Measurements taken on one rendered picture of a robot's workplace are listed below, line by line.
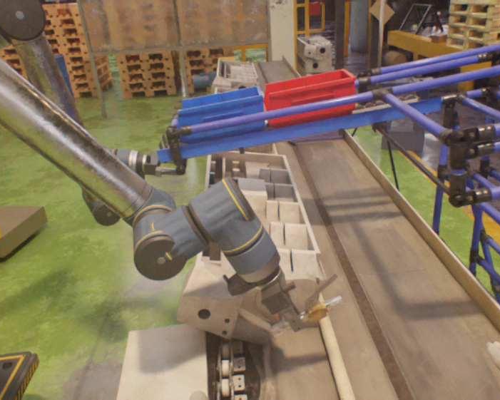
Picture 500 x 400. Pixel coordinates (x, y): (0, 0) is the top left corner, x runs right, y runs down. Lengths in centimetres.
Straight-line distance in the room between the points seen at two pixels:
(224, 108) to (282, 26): 572
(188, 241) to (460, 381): 76
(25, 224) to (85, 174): 286
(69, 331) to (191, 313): 167
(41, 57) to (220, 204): 99
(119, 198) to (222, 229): 26
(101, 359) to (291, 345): 145
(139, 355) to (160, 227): 48
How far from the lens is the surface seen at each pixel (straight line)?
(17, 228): 384
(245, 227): 96
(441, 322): 150
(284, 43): 729
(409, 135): 512
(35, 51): 175
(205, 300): 124
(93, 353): 268
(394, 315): 150
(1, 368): 223
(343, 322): 145
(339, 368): 127
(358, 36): 1215
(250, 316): 135
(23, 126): 105
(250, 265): 100
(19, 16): 172
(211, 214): 94
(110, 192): 108
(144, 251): 96
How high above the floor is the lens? 167
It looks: 25 degrees down
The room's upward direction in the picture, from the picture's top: 5 degrees counter-clockwise
